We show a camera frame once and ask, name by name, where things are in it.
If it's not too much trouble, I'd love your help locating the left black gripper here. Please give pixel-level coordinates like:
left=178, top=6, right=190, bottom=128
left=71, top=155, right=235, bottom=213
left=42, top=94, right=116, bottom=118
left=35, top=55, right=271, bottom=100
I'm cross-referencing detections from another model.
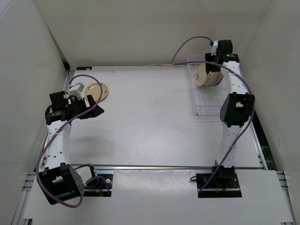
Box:
left=66, top=95, right=104, bottom=120

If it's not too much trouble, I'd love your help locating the white plate purple rim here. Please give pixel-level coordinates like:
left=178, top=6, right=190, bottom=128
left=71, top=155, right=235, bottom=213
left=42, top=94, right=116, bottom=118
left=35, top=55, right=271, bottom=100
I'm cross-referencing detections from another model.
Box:
left=202, top=71, right=221, bottom=87

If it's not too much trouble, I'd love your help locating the orange sunburst plate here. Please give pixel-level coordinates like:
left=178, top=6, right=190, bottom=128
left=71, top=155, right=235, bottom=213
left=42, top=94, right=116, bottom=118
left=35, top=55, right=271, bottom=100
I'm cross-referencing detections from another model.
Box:
left=215, top=72, right=224, bottom=86

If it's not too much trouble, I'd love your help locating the beige floral small plate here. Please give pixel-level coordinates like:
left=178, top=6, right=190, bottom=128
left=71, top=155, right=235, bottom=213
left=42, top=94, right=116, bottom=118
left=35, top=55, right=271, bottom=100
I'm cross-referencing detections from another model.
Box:
left=84, top=82, right=109, bottom=102

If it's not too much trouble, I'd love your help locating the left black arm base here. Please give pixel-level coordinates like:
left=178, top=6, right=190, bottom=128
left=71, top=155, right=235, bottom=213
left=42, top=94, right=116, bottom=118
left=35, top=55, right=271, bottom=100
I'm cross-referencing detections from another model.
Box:
left=83, top=174, right=113, bottom=197

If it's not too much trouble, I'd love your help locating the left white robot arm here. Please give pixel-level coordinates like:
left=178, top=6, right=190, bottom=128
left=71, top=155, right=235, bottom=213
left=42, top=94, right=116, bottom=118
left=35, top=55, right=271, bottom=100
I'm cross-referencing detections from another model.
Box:
left=37, top=91, right=104, bottom=205

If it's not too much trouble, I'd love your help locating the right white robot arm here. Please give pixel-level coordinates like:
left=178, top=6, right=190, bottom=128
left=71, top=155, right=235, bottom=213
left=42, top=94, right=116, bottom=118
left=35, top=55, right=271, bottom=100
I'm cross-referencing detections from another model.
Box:
left=205, top=40, right=255, bottom=188

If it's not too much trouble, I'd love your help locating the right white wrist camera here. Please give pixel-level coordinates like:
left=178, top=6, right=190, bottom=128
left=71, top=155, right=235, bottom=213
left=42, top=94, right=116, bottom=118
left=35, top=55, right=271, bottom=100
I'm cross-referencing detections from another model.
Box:
left=210, top=41, right=218, bottom=56

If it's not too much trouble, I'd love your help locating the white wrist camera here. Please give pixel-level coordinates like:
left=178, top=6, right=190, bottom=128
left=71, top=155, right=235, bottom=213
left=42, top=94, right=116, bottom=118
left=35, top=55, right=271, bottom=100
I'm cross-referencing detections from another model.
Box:
left=68, top=82, right=85, bottom=99
left=210, top=41, right=218, bottom=56

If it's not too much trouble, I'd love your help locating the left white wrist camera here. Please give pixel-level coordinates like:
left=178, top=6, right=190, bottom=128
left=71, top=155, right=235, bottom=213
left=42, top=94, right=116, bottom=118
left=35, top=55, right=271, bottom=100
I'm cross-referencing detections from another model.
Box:
left=68, top=82, right=85, bottom=99

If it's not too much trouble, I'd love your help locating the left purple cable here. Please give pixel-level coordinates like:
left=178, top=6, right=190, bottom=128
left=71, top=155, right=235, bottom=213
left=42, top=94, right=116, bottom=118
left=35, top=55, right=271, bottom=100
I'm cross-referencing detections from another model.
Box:
left=35, top=74, right=109, bottom=207

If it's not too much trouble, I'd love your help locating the purple cable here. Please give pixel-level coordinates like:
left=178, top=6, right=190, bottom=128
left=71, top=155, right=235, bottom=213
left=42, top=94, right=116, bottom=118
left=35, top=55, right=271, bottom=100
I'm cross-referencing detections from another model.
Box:
left=35, top=74, right=109, bottom=207
left=171, top=36, right=255, bottom=193

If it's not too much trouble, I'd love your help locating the white wire dish rack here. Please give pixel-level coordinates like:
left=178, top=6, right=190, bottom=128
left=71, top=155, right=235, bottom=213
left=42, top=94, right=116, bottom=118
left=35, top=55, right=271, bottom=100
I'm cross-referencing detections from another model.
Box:
left=187, top=54, right=249, bottom=116

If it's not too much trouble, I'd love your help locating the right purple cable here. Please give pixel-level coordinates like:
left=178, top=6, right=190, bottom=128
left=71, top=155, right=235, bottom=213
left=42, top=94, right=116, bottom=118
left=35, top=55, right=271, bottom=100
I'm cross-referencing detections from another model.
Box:
left=171, top=36, right=255, bottom=193

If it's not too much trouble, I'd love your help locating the white cable at back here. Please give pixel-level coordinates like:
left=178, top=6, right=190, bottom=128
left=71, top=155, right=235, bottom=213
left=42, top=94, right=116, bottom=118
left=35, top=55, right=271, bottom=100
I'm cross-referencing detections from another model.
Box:
left=147, top=63, right=188, bottom=68

